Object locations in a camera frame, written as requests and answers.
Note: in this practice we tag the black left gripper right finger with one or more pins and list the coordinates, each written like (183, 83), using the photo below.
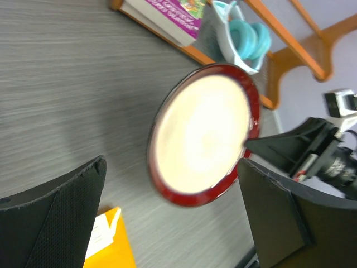
(294, 225)

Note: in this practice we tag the yellow board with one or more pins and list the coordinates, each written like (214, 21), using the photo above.
(109, 244)

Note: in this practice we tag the purple book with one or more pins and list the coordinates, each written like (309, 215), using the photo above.
(178, 21)

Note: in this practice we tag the wooden shelf rack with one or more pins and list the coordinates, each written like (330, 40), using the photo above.
(294, 55)

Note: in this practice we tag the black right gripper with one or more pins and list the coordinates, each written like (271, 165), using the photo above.
(311, 149)

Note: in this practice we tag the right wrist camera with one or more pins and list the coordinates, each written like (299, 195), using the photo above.
(340, 102)

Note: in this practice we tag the large red cream plate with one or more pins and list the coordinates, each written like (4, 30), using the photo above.
(198, 134)

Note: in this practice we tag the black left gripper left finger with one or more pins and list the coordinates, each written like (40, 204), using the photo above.
(50, 225)

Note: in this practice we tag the white cat-ear bowl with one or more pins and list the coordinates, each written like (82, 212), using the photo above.
(224, 13)

